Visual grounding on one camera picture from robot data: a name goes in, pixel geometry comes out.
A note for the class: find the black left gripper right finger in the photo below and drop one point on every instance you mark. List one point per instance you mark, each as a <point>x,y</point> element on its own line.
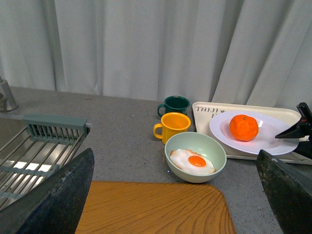
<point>289,193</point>

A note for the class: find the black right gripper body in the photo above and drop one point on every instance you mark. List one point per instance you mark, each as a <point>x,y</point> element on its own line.
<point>305,148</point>

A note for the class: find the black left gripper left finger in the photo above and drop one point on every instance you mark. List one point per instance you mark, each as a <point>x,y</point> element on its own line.
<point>55,206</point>

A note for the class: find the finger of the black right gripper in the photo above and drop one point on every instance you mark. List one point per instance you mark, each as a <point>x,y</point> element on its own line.
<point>291,132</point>

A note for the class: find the white plate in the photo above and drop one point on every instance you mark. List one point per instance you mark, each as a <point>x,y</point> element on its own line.
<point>269,127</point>

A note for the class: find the orange fruit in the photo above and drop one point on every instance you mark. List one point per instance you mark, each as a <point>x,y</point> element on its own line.
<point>243,127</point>

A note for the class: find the wooden cutting board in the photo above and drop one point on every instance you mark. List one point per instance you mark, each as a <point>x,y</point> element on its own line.
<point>154,208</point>

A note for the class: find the grey-green sink drain rack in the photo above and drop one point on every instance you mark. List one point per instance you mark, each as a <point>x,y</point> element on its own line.
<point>33,147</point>

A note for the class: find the grey curtain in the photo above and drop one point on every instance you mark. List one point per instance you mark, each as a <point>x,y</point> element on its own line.
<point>253,52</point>

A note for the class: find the light green bowl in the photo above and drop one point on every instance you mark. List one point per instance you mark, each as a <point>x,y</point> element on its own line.
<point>197,144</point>

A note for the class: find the fried egg toy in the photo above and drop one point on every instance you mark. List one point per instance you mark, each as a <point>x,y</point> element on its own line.
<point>191,162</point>

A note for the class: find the metal faucet base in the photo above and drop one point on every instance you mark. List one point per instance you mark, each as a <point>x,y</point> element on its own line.
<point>7,100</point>

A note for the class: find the yellow mug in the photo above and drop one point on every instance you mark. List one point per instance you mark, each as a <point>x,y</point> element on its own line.
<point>171,124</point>

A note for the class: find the dark green mug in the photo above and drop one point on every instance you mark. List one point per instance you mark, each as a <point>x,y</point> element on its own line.
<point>176,104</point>

